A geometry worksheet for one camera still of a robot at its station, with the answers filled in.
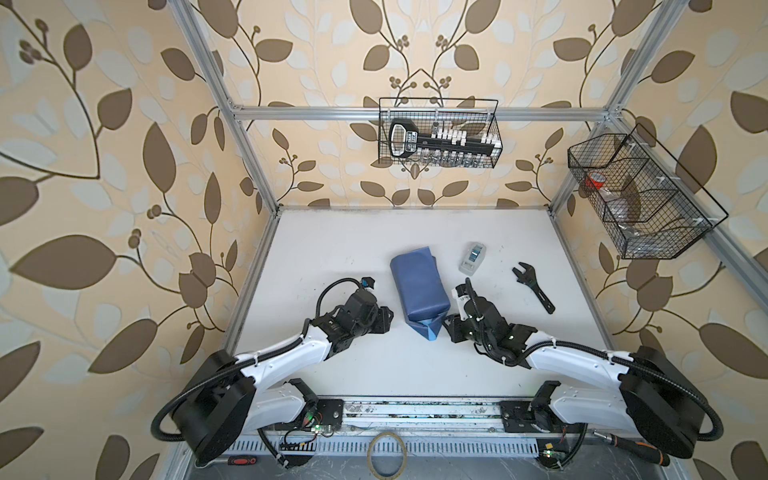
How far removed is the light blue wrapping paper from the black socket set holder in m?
0.31

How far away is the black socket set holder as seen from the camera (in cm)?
84

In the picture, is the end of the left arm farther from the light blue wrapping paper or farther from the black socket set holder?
the black socket set holder

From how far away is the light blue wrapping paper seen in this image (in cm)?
88
